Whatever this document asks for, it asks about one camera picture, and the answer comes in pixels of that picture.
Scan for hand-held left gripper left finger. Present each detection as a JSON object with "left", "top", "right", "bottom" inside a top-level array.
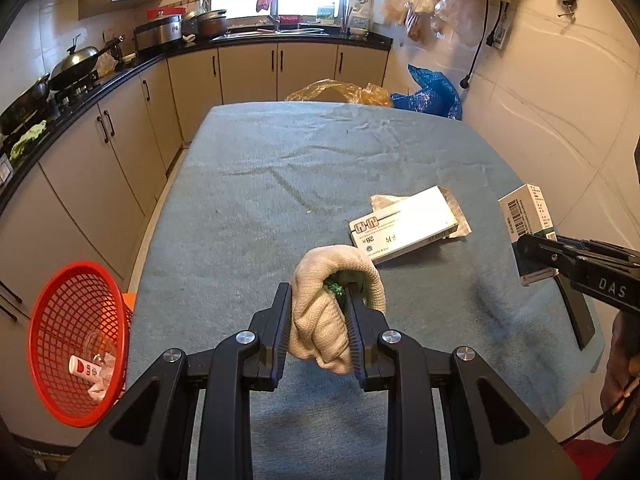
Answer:
[{"left": 60, "top": 282, "right": 293, "bottom": 480}]

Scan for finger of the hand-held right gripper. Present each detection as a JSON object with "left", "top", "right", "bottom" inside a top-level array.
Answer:
[{"left": 515, "top": 232, "right": 582, "bottom": 282}]

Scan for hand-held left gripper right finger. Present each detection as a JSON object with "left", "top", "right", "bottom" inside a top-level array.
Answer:
[{"left": 345, "top": 282, "right": 583, "bottom": 480}]

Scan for white medicine box with barcode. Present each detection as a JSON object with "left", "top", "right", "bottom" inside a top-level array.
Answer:
[{"left": 498, "top": 183, "right": 558, "bottom": 287}]

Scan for beige knitted glove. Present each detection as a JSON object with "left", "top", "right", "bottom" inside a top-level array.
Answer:
[{"left": 291, "top": 244, "right": 387, "bottom": 375}]

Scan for small white bottle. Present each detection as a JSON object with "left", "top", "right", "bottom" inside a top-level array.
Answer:
[{"left": 68, "top": 355, "right": 106, "bottom": 378}]

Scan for red plastic basket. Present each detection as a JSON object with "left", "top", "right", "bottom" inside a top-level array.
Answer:
[{"left": 27, "top": 260, "right": 135, "bottom": 428}]

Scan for person's right hand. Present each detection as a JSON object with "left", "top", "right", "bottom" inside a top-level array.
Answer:
[{"left": 600, "top": 310, "right": 640, "bottom": 418}]

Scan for flat white carton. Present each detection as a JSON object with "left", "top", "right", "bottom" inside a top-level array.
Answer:
[{"left": 348, "top": 186, "right": 460, "bottom": 266}]

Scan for blue grey tablecloth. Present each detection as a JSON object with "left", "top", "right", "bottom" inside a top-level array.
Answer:
[{"left": 125, "top": 101, "right": 606, "bottom": 480}]

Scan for person's red garment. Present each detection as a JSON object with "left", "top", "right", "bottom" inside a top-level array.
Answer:
[{"left": 565, "top": 437, "right": 626, "bottom": 480}]

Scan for blue plastic bag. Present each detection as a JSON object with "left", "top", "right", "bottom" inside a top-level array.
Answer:
[{"left": 391, "top": 64, "right": 463, "bottom": 121}]

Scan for white power strip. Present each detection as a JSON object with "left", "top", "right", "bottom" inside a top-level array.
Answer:
[{"left": 492, "top": 7, "right": 513, "bottom": 51}]

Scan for yellow clear plastic bag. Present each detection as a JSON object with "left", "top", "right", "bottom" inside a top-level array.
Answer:
[{"left": 285, "top": 79, "right": 396, "bottom": 108}]

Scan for clear hanging plastic bag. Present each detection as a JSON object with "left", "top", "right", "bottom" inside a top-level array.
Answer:
[{"left": 435, "top": 0, "right": 488, "bottom": 46}]

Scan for beige base cabinets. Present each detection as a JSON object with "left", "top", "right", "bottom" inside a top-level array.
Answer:
[{"left": 0, "top": 42, "right": 391, "bottom": 451}]

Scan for brown hanging plastic bag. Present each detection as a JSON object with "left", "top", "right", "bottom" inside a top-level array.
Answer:
[{"left": 405, "top": 0, "right": 441, "bottom": 43}]

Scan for black kitchen counter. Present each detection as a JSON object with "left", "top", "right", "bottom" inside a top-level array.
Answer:
[{"left": 0, "top": 30, "right": 393, "bottom": 216}]

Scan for cream hanging cloth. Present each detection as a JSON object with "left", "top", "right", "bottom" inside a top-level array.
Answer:
[{"left": 384, "top": 0, "right": 416, "bottom": 25}]

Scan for black gas stove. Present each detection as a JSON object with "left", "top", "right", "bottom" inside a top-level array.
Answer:
[{"left": 50, "top": 72, "right": 118, "bottom": 106}]

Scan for brown cooking pot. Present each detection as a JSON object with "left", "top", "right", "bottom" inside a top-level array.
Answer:
[{"left": 182, "top": 7, "right": 228, "bottom": 38}]

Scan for green leafy vegetables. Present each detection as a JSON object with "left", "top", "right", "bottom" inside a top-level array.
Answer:
[{"left": 10, "top": 122, "right": 49, "bottom": 161}]

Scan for crumpled plastic bag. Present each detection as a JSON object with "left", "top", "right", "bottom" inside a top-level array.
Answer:
[{"left": 95, "top": 52, "right": 121, "bottom": 76}]

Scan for large steel pot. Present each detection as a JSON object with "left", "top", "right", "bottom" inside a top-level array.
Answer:
[{"left": 134, "top": 14, "right": 183, "bottom": 53}]

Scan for wok with lid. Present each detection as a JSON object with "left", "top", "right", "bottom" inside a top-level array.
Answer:
[{"left": 49, "top": 35, "right": 126, "bottom": 91}]

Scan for black frying pan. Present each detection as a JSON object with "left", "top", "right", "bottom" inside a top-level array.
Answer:
[{"left": 0, "top": 72, "right": 53, "bottom": 133}]

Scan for black power cord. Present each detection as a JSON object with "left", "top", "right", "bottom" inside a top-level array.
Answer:
[{"left": 459, "top": 0, "right": 506, "bottom": 91}]

